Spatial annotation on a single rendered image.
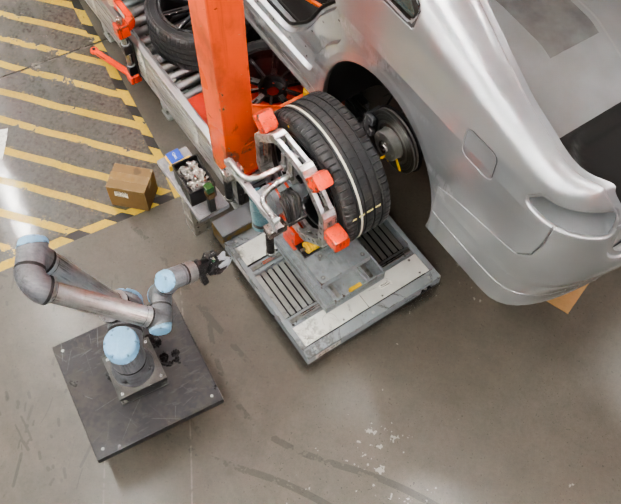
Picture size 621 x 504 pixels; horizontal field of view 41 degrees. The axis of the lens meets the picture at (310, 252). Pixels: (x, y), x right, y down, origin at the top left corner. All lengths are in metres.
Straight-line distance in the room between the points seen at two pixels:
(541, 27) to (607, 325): 1.53
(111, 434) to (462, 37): 2.22
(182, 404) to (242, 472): 0.45
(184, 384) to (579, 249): 1.83
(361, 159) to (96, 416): 1.63
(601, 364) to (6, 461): 2.91
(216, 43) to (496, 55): 1.10
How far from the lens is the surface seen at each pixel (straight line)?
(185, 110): 4.55
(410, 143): 3.67
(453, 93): 3.02
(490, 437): 4.13
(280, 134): 3.47
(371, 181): 3.43
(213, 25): 3.29
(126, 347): 3.59
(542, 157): 2.85
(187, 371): 3.87
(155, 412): 3.82
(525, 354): 4.33
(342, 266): 4.15
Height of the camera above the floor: 3.86
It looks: 60 degrees down
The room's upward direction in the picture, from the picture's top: straight up
